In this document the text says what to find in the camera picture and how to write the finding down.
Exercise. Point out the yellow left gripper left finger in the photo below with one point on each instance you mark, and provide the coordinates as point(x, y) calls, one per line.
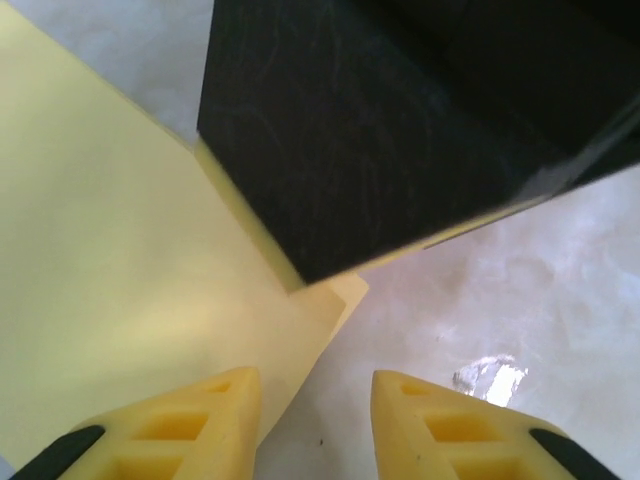
point(190, 430)

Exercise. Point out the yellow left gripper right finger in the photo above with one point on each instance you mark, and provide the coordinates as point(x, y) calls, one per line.
point(450, 435)

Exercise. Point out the yellow paper sheet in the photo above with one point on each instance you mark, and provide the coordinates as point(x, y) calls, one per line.
point(100, 250)

